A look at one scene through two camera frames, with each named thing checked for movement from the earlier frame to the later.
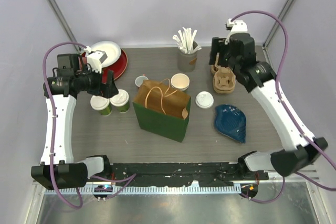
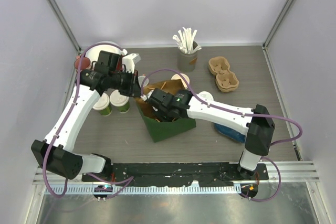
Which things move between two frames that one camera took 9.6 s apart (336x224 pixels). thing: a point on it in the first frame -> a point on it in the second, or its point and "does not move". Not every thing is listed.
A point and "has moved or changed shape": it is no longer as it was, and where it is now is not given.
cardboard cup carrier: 223,79 does not move
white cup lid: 98,103 does not move
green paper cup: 107,111 does not move
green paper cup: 125,109 does not move
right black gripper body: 226,59 -> 163,116
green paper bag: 161,109 has moved or changed shape
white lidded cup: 120,99 does not move
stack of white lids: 204,99 does not move
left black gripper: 105,90 -> 133,89
